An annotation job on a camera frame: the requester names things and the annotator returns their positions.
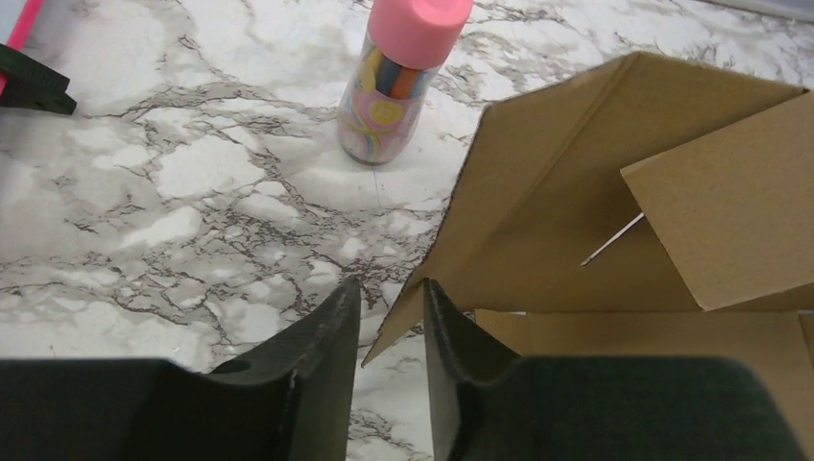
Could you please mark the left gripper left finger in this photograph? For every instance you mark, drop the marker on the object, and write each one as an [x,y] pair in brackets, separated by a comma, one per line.
[288,398]

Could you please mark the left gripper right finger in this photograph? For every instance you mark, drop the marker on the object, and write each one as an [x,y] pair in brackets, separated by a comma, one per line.
[489,403]

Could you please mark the pink-capped clear bottle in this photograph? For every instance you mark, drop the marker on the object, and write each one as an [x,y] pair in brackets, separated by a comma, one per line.
[406,43]

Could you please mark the brown cardboard box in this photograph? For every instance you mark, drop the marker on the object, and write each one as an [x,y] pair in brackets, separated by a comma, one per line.
[648,206]

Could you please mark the pink-framed whiteboard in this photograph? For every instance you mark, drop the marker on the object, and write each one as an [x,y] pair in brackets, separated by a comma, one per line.
[18,18]

